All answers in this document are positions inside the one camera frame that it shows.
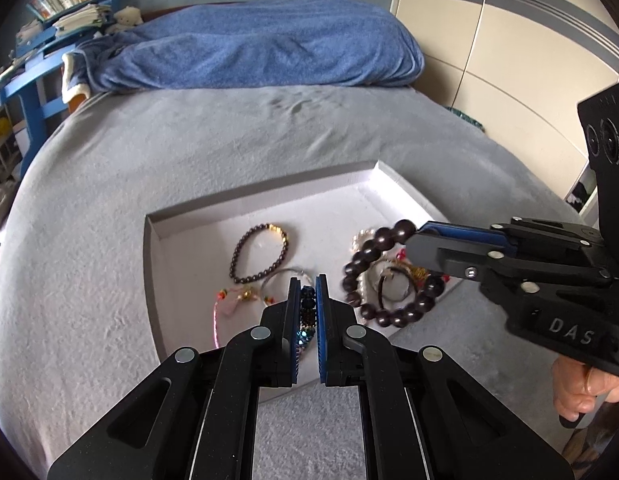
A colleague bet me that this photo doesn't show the white pearl bracelet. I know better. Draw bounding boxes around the white pearl bracelet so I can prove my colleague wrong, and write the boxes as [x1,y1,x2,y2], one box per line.
[353,227,390,262]

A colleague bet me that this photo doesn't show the large dark bead bracelet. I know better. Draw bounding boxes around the large dark bead bracelet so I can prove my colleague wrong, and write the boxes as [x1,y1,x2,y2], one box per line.
[342,219,446,330]

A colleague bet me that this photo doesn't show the red string bracelet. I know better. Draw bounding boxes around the red string bracelet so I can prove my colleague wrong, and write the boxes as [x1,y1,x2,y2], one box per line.
[212,282,272,348]

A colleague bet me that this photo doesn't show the grey bed cover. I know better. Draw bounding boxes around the grey bed cover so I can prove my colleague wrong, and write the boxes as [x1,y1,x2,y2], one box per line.
[0,82,605,480]

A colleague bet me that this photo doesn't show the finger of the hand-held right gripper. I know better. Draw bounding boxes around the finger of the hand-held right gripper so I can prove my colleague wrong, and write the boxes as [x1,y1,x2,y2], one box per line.
[405,232,617,307]
[417,217,606,257]

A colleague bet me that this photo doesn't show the silver bangle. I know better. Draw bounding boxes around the silver bangle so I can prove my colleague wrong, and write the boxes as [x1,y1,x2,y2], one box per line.
[262,266,311,307]

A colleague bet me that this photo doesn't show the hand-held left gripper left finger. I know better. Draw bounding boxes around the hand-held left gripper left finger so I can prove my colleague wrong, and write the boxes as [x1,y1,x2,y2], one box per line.
[46,276,302,480]

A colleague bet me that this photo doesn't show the blue pillow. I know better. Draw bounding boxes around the blue pillow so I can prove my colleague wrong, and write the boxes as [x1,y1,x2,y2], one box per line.
[62,0,425,96]

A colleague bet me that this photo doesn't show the stack of papers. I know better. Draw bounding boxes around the stack of papers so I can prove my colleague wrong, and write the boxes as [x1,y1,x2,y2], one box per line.
[16,4,112,43]

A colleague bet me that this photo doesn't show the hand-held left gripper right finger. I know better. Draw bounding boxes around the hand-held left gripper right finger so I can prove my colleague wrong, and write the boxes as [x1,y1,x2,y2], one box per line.
[315,274,575,480]

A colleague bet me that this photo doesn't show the blue bookshelf desk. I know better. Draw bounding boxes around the blue bookshelf desk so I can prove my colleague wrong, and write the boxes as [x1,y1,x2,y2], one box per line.
[0,0,122,176]

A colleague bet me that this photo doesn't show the white plush toy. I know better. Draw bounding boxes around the white plush toy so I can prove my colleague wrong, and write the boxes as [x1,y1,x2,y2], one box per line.
[106,6,144,35]

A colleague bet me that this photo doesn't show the teal fringed cloth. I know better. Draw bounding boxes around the teal fringed cloth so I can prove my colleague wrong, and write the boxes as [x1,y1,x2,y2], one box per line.
[447,107,485,133]

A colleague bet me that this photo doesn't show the dark red bead bracelet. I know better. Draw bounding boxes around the dark red bead bracelet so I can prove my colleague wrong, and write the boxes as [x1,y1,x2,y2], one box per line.
[230,223,290,283]

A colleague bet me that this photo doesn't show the blue bead bracelet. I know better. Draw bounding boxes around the blue bead bracelet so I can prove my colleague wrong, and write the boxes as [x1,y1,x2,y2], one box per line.
[295,285,317,357]

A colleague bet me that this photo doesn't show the cream wardrobe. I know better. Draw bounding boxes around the cream wardrobe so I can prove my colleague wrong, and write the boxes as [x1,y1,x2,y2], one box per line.
[389,0,619,221]

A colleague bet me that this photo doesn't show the black hair tie red ornament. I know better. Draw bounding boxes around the black hair tie red ornament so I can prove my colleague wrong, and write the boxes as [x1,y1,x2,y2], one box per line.
[377,250,433,308]

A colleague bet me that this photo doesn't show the white shallow tray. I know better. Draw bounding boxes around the white shallow tray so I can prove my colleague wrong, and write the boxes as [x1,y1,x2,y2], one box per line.
[143,160,465,403]

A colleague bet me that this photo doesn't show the white shelving rack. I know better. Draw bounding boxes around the white shelving rack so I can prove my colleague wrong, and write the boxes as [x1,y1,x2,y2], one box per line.
[0,50,27,181]

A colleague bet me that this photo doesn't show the person's right hand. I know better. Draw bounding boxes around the person's right hand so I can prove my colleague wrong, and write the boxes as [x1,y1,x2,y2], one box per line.
[552,357,619,428]

